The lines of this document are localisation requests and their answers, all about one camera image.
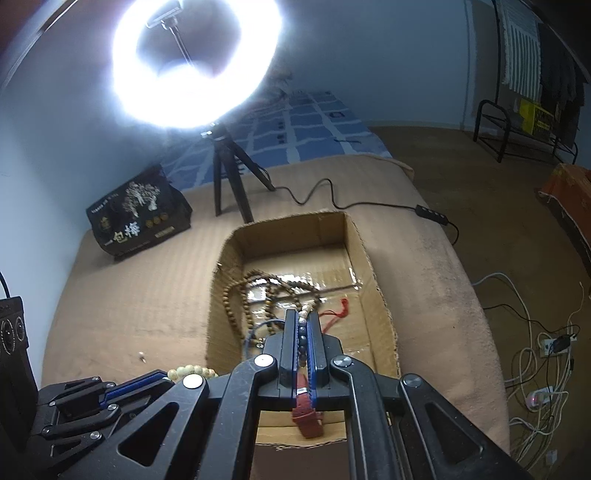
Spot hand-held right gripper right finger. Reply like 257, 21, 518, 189
308, 311, 532, 480

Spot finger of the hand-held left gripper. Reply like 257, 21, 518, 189
41, 394, 154, 445
50, 370, 176, 410

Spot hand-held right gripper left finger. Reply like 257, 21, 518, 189
60, 309, 299, 480

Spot dark bead bracelet blue cord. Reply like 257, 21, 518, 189
244, 310, 310, 371

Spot short white bead bracelet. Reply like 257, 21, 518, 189
167, 364, 219, 382

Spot wristwatch with red strap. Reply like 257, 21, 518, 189
290, 387, 324, 439

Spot brown wooden bead necklace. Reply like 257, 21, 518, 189
222, 270, 324, 357

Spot cardboard box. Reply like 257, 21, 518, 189
205, 210, 402, 451

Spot black printed snack bag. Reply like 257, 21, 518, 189
86, 163, 194, 262

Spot black tripod stand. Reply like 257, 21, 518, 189
199, 121, 277, 223

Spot blue checked bedsheet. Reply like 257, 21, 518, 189
161, 89, 389, 195

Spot white power strip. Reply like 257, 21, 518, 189
537, 334, 579, 356
526, 387, 556, 410

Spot folded floral quilt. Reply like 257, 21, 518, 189
262, 59, 297, 99

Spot black clothes rack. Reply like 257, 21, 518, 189
473, 0, 581, 165

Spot yellow box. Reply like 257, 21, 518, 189
519, 97, 555, 137

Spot white striped towel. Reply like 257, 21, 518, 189
501, 0, 541, 100

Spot dark hanging garments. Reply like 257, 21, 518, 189
537, 22, 583, 136

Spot black ring light cable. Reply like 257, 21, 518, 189
271, 179, 461, 246

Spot bundle of white cables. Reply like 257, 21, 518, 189
470, 271, 591, 468

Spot white ring light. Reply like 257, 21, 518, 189
112, 0, 284, 131

